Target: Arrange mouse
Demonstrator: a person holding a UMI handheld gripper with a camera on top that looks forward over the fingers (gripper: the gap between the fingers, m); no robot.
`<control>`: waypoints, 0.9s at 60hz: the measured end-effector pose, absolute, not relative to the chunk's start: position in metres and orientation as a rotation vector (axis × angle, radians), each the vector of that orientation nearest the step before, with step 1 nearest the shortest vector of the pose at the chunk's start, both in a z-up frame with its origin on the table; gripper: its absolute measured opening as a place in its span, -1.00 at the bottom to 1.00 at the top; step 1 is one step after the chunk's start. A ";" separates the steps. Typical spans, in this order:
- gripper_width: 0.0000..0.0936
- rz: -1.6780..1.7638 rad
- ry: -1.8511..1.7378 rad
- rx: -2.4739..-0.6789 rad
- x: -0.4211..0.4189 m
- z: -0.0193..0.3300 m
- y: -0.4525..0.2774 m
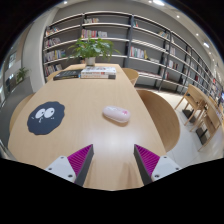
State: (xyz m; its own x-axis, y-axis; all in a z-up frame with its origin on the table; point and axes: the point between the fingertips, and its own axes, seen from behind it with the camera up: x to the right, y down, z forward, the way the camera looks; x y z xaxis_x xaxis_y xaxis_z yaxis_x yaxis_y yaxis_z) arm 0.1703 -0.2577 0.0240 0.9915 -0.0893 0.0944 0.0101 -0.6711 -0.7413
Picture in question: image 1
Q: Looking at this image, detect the white picture-cover book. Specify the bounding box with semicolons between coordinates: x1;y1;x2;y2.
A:
80;65;118;75

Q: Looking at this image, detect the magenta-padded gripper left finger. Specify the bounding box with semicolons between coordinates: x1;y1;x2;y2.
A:
44;143;95;187

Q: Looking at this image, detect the group of wooden frame chairs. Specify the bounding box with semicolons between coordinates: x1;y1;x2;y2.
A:
174;83;224;153

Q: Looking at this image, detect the small potted plant on ledge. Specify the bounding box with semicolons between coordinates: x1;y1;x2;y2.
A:
14;66;31;84

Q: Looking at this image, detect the white book red spine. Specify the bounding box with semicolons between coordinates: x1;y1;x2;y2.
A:
80;72;117;80

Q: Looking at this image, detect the group of ceiling lights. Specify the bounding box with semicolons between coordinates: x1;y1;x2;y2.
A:
61;0;213;49

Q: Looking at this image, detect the grey bookshelf unit with books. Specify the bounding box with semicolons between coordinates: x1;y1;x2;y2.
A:
42;10;224;104

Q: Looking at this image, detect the dark round-eyed mouse pad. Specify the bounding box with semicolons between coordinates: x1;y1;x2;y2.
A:
26;101;66;136

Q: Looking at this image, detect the black book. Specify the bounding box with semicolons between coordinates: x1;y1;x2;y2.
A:
52;69;83;81

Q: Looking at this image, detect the pink computer mouse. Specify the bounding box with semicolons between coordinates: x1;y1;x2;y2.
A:
102;105;131;124

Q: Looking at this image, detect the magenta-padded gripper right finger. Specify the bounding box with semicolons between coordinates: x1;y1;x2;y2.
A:
133;143;183;186

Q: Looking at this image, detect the green potted plant white pot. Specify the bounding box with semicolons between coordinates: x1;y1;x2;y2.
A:
67;37;120;67

